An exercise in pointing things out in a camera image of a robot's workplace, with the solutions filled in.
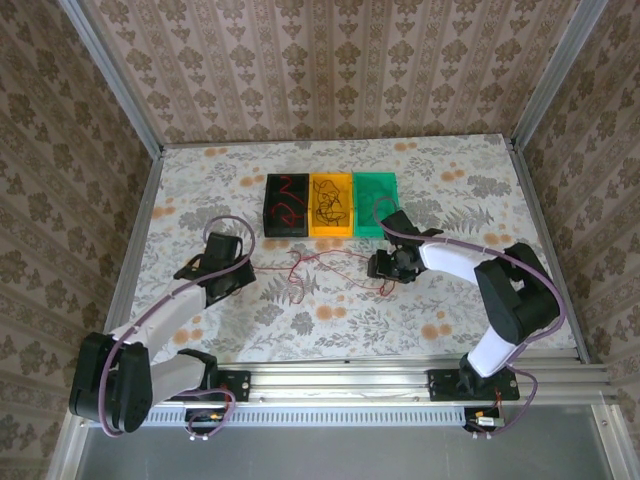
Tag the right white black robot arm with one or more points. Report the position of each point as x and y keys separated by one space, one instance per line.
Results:
x=450 y=261

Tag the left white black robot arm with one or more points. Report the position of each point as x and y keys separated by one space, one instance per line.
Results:
x=172 y=320

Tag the floral table covering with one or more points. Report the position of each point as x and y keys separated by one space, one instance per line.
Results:
x=400 y=320

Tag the orange plastic bin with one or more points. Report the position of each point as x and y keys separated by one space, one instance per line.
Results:
x=330 y=231

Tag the black plastic bin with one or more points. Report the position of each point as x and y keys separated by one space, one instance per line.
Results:
x=287 y=232

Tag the green plastic bin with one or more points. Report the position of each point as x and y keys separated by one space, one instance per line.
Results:
x=367 y=200

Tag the black controller board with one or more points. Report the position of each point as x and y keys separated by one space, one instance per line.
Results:
x=202 y=417
x=482 y=420

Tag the grey metal shelf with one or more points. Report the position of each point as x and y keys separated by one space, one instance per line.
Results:
x=325 y=455

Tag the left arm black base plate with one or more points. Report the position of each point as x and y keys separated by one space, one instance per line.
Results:
x=240 y=385

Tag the aluminium mounting rail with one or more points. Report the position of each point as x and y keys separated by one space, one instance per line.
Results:
x=340 y=382

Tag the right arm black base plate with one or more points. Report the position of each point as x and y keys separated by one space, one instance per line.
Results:
x=507 y=387

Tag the aluminium frame post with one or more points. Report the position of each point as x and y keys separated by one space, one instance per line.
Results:
x=115 y=85
x=555 y=75

